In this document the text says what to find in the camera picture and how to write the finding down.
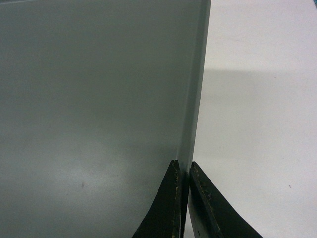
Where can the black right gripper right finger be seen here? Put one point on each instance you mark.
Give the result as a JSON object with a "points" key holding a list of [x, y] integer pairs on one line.
{"points": [[211, 214]]}

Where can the grey metal tray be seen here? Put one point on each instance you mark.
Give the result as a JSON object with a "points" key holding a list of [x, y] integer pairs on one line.
{"points": [[97, 97]]}

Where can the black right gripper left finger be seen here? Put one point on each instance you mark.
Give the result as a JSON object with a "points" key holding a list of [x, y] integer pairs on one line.
{"points": [[163, 219]]}

